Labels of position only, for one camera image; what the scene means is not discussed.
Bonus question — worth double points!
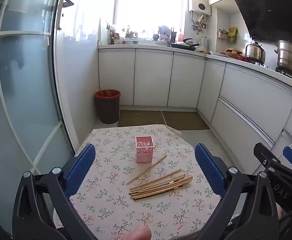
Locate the wall rack with packets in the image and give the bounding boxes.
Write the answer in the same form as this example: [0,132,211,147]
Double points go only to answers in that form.
[217,27,238,43]

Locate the steel steamer pot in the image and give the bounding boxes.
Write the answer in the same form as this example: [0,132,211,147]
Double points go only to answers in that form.
[274,40,292,78]

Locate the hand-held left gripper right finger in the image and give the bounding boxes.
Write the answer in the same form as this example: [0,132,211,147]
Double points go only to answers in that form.
[194,143,280,240]

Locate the pile of wooden chopsticks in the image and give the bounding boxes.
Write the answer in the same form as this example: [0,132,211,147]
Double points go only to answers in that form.
[129,169,194,200]

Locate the floral tablecloth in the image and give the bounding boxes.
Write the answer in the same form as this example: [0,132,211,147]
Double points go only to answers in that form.
[53,124,222,240]

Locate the black door handle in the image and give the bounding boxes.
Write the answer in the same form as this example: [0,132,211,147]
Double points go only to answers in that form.
[58,0,74,30]

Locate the person's left hand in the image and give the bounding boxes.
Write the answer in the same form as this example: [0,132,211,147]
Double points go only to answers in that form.
[122,225,152,240]

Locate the steel kettle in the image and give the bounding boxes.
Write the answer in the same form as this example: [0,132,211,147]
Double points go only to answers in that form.
[245,42,266,65]

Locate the brown trash bin red liner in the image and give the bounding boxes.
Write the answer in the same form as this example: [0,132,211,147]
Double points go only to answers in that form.
[94,89,121,125]

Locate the olive floor mat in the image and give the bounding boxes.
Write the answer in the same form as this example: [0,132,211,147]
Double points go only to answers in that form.
[161,111,210,130]
[118,110,167,127]

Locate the gas stove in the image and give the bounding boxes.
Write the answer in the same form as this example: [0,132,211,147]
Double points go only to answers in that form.
[261,64,292,82]

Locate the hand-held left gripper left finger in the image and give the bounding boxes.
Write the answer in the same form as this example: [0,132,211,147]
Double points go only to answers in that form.
[12,143,98,240]

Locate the frosted glass sliding door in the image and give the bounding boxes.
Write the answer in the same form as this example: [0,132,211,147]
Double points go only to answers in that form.
[0,0,74,235]

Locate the white lower kitchen cabinets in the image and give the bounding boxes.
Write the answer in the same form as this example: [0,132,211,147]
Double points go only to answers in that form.
[98,47,292,180]

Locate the black frying pan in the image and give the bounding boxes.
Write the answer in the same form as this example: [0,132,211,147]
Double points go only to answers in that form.
[171,42,200,52]

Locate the bamboo chopstick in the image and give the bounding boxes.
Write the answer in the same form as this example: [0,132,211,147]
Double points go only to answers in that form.
[127,155,167,185]

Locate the black range hood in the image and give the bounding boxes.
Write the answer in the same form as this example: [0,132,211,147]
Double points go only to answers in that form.
[229,0,292,47]

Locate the kitchen window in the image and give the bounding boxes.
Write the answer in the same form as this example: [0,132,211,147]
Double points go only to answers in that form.
[68,0,186,40]

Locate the white kitchen countertop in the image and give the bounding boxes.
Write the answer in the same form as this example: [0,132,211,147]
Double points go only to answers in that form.
[98,42,292,93]

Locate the plate with food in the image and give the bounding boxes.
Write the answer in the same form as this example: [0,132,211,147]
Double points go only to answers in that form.
[223,47,243,56]

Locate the white cutting board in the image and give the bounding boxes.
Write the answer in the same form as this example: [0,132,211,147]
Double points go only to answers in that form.
[100,17,109,45]

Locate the pink perforated utensil holder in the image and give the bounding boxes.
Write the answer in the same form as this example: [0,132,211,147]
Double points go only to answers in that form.
[135,136,154,164]

